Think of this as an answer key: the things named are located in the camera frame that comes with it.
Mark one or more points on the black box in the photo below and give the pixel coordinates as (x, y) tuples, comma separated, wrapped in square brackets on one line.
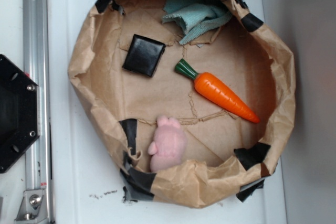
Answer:
[(144, 55)]

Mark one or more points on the orange toy carrot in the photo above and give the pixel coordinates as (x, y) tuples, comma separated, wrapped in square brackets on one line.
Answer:
[(213, 89)]

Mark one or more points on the pink plush toy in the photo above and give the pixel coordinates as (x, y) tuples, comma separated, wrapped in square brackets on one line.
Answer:
[(168, 145)]

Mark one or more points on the brown paper bag bin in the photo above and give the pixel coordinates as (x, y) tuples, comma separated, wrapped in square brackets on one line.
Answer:
[(224, 152)]

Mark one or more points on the light blue cloth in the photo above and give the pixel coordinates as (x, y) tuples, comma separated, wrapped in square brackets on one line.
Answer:
[(196, 17)]

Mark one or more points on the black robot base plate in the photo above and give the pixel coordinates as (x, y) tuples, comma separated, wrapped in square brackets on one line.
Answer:
[(19, 113)]

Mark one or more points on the aluminium rail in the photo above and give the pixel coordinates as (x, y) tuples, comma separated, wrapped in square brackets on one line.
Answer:
[(38, 157)]

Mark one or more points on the metal corner bracket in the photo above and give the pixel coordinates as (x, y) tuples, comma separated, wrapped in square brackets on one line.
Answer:
[(33, 208)]

